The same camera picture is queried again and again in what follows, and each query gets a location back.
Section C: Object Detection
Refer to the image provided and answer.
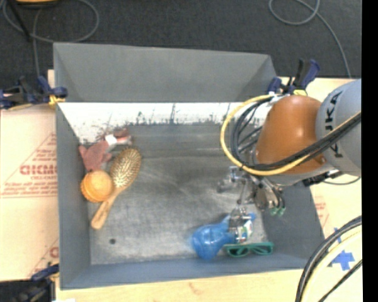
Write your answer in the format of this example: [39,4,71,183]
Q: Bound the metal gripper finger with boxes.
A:
[229,206,250,226]
[233,224,250,244]

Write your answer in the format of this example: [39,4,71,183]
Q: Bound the green sunglasses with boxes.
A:
[222,241,275,259]

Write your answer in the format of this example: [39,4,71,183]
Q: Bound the blue plastic bottle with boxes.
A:
[191,211,258,261]

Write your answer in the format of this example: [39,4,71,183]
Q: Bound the grey metal bin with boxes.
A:
[52,42,326,291]

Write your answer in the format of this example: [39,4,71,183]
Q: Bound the wooden hairbrush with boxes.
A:
[90,147,142,231]

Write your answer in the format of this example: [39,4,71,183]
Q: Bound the orange ball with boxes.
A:
[80,169,115,204]

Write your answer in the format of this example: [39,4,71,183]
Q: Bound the red-brown plush toy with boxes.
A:
[78,128,134,173]

